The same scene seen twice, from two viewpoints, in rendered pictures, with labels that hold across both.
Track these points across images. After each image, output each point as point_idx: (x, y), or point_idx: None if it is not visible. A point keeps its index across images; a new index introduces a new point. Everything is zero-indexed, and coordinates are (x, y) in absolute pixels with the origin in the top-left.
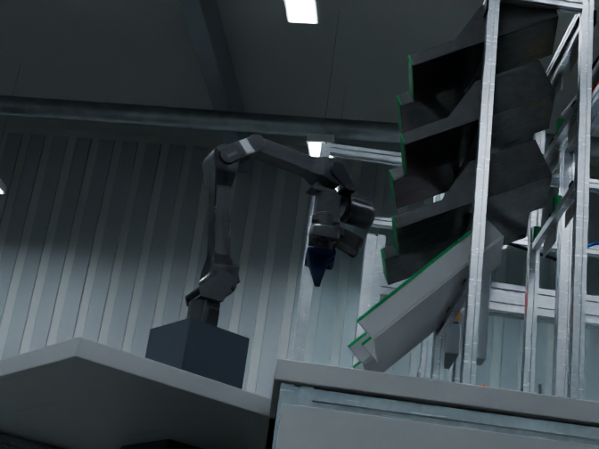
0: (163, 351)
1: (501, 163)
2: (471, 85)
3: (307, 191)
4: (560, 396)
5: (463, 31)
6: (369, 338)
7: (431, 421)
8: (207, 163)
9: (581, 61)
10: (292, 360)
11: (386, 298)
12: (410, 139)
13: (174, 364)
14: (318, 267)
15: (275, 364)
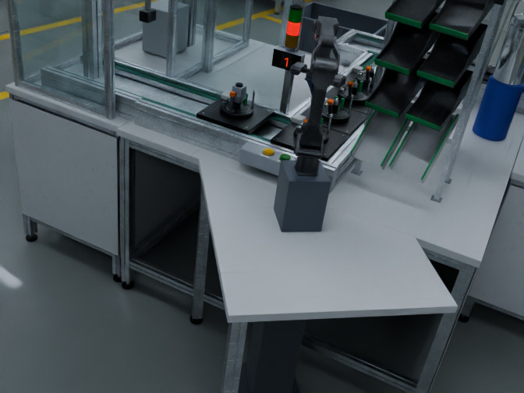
0: (306, 196)
1: (469, 83)
2: (476, 44)
3: None
4: (498, 208)
5: (483, 12)
6: (392, 161)
7: None
8: (322, 73)
9: (500, 17)
10: (482, 258)
11: (430, 164)
12: (454, 84)
13: (318, 204)
14: None
15: (479, 263)
